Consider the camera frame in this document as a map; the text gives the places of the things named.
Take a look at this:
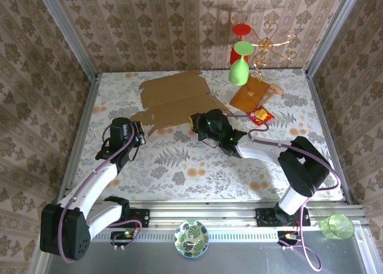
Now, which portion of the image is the brown cardboard paper box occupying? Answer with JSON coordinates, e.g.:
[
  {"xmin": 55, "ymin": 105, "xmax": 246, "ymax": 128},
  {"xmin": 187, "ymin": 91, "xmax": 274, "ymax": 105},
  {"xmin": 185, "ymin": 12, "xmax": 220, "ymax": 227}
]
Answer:
[{"xmin": 129, "ymin": 69, "xmax": 231, "ymax": 137}]

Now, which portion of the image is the brown wooden base board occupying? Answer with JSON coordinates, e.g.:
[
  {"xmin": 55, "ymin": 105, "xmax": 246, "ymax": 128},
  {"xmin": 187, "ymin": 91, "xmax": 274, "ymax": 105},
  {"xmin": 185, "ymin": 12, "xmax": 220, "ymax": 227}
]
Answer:
[{"xmin": 229, "ymin": 78, "xmax": 272, "ymax": 110}]

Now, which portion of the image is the red snack packet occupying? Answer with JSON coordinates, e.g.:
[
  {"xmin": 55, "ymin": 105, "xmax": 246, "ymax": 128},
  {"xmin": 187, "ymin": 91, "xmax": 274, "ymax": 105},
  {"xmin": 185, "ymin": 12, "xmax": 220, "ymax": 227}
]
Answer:
[{"xmin": 250, "ymin": 105, "xmax": 275, "ymax": 126}]

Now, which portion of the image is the green plastic wine glass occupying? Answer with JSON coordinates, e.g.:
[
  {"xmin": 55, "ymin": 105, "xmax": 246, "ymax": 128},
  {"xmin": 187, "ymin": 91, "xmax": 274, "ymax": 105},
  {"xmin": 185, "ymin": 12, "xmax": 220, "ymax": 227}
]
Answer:
[{"xmin": 228, "ymin": 41, "xmax": 254, "ymax": 86}]

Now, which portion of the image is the small wooden mallet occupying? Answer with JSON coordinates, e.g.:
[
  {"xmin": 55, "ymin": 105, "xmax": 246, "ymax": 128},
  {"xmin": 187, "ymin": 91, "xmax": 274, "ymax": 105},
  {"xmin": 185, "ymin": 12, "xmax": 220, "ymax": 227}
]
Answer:
[{"xmin": 256, "ymin": 84, "xmax": 284, "ymax": 109}]

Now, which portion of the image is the leaf pattern bowl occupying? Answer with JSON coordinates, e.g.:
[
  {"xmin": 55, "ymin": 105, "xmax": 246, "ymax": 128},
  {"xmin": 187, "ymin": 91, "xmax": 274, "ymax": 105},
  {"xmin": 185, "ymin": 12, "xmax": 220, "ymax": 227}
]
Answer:
[{"xmin": 174, "ymin": 219, "xmax": 209, "ymax": 259}]

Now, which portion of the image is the small left circuit board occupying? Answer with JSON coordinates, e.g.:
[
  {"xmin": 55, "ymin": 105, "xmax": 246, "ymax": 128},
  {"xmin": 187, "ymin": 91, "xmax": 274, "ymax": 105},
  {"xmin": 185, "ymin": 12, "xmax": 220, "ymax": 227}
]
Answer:
[{"xmin": 111, "ymin": 230, "xmax": 136, "ymax": 246}]

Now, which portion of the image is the small circuit board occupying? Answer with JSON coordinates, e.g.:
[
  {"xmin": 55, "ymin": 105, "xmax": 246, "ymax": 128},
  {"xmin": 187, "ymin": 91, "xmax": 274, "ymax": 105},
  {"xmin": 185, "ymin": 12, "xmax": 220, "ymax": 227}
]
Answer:
[
  {"xmin": 277, "ymin": 230, "xmax": 300, "ymax": 246},
  {"xmin": 111, "ymin": 230, "xmax": 136, "ymax": 246}
]

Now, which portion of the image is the red plastic wine glass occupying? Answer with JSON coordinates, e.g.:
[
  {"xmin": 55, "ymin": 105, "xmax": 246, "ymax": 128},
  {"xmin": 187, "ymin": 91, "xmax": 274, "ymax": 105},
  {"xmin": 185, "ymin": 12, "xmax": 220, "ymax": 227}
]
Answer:
[{"xmin": 229, "ymin": 23, "xmax": 251, "ymax": 66}]

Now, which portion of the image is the grey metal sheet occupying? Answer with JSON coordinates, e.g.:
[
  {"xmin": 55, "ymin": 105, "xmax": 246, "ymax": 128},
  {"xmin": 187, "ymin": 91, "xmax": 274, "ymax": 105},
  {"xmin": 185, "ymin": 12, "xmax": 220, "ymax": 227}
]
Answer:
[{"xmin": 38, "ymin": 226, "xmax": 375, "ymax": 274}]

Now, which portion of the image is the small right circuit board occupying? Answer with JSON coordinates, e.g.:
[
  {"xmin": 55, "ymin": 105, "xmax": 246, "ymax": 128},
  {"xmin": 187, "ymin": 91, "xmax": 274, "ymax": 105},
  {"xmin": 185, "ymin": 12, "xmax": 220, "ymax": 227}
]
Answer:
[{"xmin": 277, "ymin": 230, "xmax": 300, "ymax": 246}]

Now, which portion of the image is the green transparent plastic cup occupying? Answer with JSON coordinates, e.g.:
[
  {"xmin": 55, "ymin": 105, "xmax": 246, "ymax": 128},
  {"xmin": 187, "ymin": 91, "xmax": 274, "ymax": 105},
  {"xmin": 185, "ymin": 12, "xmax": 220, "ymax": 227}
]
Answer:
[{"xmin": 320, "ymin": 213, "xmax": 355, "ymax": 240}]

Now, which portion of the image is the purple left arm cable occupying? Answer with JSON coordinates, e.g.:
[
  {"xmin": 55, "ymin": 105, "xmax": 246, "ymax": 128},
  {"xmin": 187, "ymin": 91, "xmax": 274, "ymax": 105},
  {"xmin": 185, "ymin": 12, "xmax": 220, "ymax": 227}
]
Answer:
[{"xmin": 58, "ymin": 123, "xmax": 141, "ymax": 264}]

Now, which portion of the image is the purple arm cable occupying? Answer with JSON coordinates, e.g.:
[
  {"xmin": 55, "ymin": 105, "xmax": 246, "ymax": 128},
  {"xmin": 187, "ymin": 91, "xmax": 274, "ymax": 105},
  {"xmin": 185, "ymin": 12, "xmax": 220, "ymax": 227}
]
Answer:
[
  {"xmin": 58, "ymin": 123, "xmax": 141, "ymax": 264},
  {"xmin": 226, "ymin": 112, "xmax": 342, "ymax": 272}
]

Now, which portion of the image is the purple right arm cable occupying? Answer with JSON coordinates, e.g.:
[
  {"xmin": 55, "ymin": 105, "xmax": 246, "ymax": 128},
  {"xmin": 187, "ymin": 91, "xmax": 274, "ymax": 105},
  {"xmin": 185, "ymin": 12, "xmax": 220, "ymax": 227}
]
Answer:
[{"xmin": 226, "ymin": 112, "xmax": 342, "ymax": 272}]

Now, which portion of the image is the aluminium mounting rail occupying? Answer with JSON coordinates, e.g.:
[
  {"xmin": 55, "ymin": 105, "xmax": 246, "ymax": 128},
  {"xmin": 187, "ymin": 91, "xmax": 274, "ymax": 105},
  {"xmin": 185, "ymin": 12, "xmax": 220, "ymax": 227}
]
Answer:
[{"xmin": 89, "ymin": 200, "xmax": 364, "ymax": 227}]

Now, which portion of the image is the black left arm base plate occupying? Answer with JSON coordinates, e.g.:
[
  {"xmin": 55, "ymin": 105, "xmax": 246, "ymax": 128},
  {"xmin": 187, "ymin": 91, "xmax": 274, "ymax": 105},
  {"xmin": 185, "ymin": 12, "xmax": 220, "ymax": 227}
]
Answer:
[{"xmin": 127, "ymin": 208, "xmax": 150, "ymax": 228}]

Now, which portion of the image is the gold wire glass rack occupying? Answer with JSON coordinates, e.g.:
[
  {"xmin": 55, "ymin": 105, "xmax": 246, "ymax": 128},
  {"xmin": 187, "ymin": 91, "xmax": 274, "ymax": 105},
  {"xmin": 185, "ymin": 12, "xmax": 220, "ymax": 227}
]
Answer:
[{"xmin": 248, "ymin": 20, "xmax": 297, "ymax": 96}]

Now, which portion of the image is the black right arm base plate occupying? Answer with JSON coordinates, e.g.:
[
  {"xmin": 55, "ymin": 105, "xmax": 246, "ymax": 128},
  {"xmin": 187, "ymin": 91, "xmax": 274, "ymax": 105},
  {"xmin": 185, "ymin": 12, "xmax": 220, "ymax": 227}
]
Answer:
[{"xmin": 256, "ymin": 208, "xmax": 311, "ymax": 227}]

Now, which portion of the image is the grey slotted cable duct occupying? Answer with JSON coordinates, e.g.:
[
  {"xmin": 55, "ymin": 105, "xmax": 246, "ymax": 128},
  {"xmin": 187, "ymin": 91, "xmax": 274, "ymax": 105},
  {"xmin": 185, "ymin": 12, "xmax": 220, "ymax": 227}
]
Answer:
[{"xmin": 92, "ymin": 230, "xmax": 360, "ymax": 242}]

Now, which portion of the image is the aluminium frame post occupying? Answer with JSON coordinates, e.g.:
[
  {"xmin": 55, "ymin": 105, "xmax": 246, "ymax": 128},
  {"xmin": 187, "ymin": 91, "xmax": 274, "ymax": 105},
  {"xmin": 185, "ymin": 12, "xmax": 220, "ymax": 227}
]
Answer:
[
  {"xmin": 305, "ymin": 0, "xmax": 367, "ymax": 77},
  {"xmin": 34, "ymin": 0, "xmax": 99, "ymax": 81}
]

